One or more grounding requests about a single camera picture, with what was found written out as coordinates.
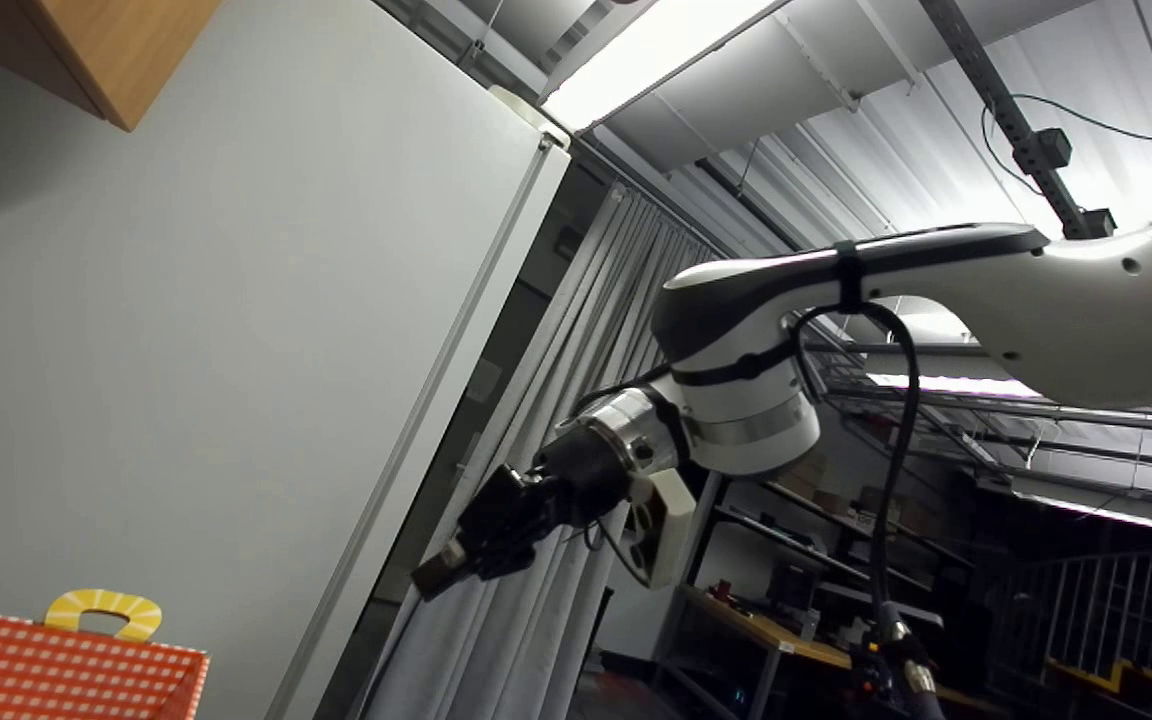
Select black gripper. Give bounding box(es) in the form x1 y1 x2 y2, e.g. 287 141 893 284
410 424 636 604

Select grey curtain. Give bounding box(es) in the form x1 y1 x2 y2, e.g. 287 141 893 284
358 183 740 720

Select wooden workbench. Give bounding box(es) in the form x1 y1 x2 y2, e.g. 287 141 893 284
681 586 871 720

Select long ceiling light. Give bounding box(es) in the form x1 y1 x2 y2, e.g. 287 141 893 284
539 0 792 136

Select metal storage rack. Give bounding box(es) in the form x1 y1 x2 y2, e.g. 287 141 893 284
731 345 1152 633

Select yellow black striped steps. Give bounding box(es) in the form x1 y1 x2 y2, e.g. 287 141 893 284
1041 652 1152 720

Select black overhead pole with clamps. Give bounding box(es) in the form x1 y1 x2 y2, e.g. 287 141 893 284
919 0 1125 243

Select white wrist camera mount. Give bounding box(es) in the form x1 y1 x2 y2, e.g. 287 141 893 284
611 465 702 593

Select red checked basket yellow handles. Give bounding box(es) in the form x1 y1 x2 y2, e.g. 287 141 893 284
0 588 217 720

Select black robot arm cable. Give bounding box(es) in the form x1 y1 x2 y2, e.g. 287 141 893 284
792 302 941 720

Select wooden wall cabinet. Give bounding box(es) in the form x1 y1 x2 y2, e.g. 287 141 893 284
0 0 225 134

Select thin black overhead cable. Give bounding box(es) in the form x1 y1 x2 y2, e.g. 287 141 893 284
981 89 1152 177

